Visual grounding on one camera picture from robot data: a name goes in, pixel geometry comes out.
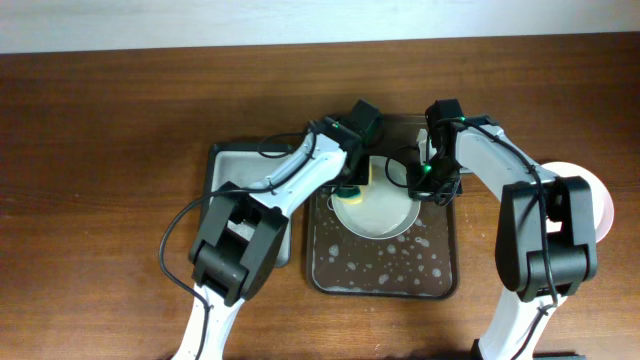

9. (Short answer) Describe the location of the green and yellow sponge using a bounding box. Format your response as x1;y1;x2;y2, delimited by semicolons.
331;170;373;205

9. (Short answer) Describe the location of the pink plate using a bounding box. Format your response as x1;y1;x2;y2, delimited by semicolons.
542;162;615;242

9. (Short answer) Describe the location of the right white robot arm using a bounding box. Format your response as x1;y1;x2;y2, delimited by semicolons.
407;99;598;359

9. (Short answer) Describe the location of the large brown serving tray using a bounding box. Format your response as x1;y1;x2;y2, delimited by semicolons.
304;113;459;300

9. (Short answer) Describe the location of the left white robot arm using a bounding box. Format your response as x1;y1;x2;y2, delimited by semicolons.
162;100;382;359

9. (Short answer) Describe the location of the grey-white plate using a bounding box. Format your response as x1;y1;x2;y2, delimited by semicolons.
331;156;421;240

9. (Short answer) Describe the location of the small black metal tray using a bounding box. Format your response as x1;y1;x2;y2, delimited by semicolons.
201;142;297;268

